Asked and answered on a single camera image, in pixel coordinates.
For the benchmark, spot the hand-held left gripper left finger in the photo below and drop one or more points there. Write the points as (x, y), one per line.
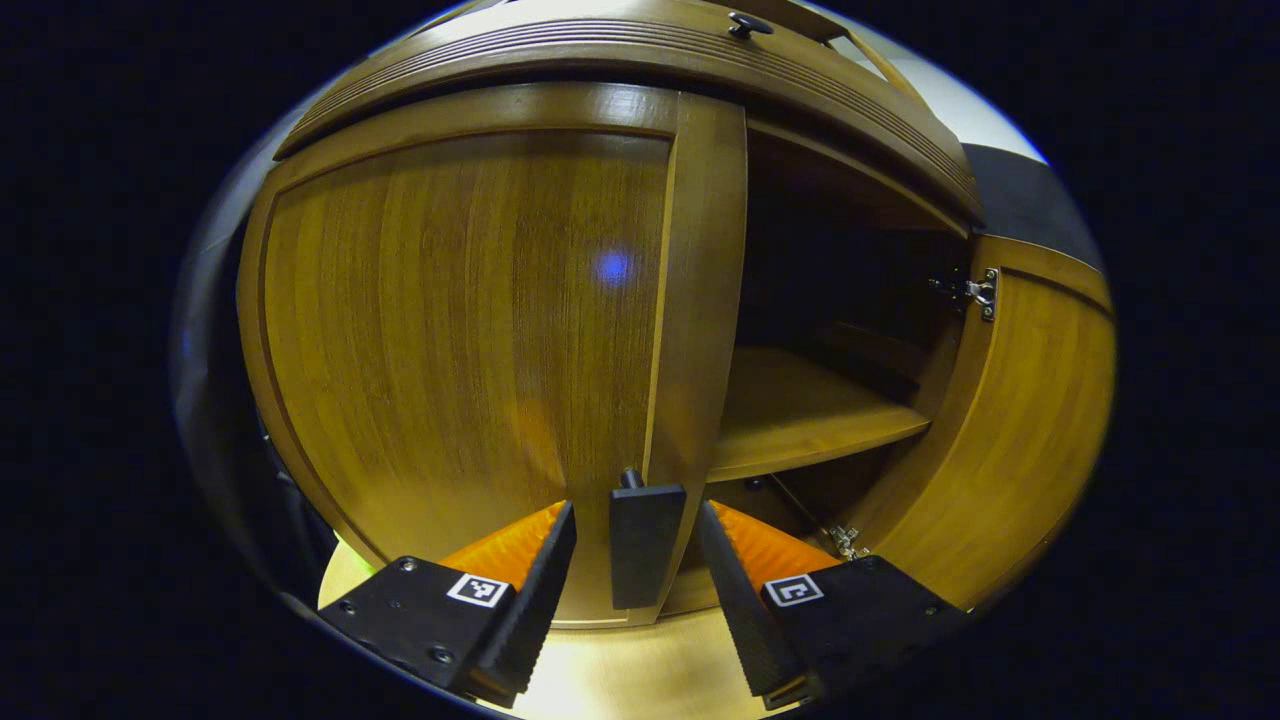
(545, 600)

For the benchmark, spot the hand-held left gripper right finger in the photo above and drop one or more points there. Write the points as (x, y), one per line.
(735, 600)

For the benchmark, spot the wooden double-door shoe cabinet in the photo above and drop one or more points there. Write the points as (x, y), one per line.
(450, 320)

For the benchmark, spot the wooden cabinet door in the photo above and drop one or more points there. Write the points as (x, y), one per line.
(1020, 420)
(450, 320)

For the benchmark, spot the metal door hinge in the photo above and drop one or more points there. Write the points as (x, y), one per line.
(983, 295)
(847, 542)

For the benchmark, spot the wooden inner cabinet shelf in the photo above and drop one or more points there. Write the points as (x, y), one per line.
(790, 410)

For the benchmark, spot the wooden cabinet drawer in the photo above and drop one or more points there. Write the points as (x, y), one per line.
(620, 55)

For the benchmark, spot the black round drawer knob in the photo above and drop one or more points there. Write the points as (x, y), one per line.
(748, 24)

